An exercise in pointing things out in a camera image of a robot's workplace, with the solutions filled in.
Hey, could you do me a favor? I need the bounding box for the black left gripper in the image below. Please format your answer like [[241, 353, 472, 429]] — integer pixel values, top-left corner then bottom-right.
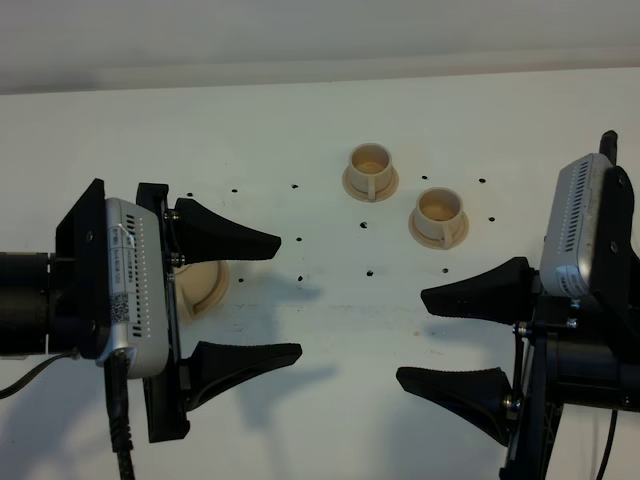
[[53, 179, 302, 443]]

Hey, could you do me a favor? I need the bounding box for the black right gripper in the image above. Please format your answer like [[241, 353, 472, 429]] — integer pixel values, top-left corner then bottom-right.
[[395, 256, 640, 480]]

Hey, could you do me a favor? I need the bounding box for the beige teapot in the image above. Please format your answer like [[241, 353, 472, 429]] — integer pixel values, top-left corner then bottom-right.
[[175, 263, 203, 323]]

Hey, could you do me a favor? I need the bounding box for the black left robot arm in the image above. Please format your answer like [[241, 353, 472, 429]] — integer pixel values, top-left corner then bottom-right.
[[1, 179, 302, 443]]

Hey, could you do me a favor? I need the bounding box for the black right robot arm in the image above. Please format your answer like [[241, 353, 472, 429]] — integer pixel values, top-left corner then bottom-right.
[[396, 257, 639, 479]]

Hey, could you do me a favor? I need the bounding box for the beige teapot saucer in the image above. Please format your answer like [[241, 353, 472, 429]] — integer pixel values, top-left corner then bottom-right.
[[192, 261, 230, 320]]

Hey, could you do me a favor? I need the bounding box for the beige front saucer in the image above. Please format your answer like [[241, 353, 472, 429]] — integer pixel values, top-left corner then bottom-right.
[[408, 208, 469, 250]]

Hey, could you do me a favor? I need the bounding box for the beige front teacup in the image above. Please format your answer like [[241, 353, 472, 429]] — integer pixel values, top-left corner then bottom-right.
[[415, 188, 464, 220]]

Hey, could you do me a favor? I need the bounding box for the beige teacup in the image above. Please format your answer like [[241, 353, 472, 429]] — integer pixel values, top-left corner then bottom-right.
[[346, 143, 394, 200], [415, 188, 464, 220]]

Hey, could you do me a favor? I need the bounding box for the beige rear saucer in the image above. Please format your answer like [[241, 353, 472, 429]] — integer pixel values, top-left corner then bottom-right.
[[342, 168, 399, 203]]

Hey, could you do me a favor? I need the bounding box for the beige rear teacup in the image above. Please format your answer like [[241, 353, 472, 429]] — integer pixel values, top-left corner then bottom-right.
[[346, 143, 394, 200]]

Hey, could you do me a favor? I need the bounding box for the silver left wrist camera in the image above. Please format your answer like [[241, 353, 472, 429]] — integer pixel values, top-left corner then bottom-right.
[[96, 198, 169, 379]]

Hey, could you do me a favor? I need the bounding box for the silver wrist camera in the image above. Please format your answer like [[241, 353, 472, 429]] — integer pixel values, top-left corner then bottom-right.
[[96, 198, 169, 379], [539, 153, 613, 300]]

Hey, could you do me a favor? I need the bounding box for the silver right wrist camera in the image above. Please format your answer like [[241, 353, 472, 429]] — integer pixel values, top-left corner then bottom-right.
[[539, 153, 613, 300]]

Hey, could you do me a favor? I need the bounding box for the thin black right cable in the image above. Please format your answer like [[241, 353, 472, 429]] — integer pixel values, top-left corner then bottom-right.
[[594, 407, 621, 480]]

